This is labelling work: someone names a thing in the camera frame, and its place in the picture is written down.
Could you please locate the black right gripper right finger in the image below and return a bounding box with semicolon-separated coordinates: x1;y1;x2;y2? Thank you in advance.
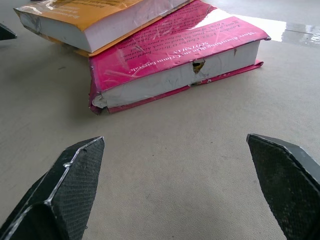
246;133;320;240

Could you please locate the pink paperback book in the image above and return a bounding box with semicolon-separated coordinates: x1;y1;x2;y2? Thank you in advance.
88;0;272;116

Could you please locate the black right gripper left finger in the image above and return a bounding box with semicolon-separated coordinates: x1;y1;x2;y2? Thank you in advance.
0;136;105;240

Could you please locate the orange paperback book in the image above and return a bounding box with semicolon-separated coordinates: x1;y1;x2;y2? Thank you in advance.
13;0;195;58

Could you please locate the black pointed finger tip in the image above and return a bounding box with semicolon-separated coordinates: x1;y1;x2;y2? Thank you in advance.
0;22;18;42

